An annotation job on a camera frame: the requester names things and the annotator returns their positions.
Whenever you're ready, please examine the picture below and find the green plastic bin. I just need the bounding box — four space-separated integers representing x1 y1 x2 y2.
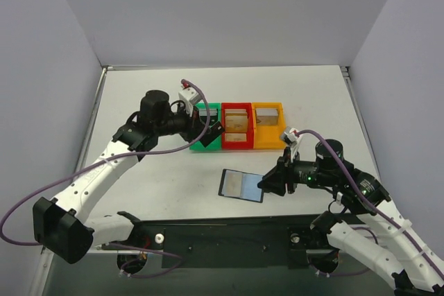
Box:
189 103 222 151

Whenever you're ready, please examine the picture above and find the aluminium frame rail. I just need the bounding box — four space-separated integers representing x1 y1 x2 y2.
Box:
29 68 146 295

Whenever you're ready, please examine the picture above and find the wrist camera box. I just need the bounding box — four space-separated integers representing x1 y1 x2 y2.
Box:
177 80 203 118
280 126 303 162

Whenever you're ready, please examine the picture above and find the tan card in holder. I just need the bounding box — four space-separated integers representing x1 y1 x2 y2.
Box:
223 171 243 198

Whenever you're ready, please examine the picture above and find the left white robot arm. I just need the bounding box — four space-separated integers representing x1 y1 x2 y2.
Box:
33 87 224 264

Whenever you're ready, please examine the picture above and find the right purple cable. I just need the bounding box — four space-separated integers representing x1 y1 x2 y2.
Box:
294 129 444 278

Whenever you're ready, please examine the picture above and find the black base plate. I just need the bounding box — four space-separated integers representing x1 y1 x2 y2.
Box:
120 215 339 269

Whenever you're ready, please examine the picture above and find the blue credit card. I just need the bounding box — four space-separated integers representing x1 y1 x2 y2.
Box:
240 173 263 202

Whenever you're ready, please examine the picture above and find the black card stack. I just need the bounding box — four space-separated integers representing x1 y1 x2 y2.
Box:
198 108 219 127

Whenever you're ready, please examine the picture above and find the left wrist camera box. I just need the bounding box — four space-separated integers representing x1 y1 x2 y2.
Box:
177 80 203 118

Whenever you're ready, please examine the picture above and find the orange plastic bin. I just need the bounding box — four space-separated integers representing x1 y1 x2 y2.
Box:
252 102 287 150

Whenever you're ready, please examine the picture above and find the black leather card holder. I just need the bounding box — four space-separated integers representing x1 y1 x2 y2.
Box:
218 169 264 203

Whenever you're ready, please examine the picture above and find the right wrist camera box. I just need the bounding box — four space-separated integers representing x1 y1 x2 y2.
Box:
280 126 303 162

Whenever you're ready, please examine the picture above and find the red plastic bin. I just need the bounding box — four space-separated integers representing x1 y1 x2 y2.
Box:
221 103 254 150

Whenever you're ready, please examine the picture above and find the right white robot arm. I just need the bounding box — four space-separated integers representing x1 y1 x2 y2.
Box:
258 133 443 295

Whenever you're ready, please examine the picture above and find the dark grey credit card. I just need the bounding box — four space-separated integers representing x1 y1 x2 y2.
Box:
208 121 225 140

